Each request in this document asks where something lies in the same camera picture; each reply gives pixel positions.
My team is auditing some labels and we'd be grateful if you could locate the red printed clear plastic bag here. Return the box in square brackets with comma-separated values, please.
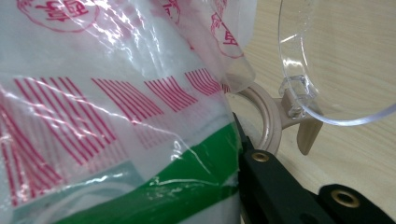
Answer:
[0, 0, 259, 224]

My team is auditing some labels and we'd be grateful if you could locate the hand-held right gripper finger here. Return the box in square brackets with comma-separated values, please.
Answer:
[233, 111, 339, 224]

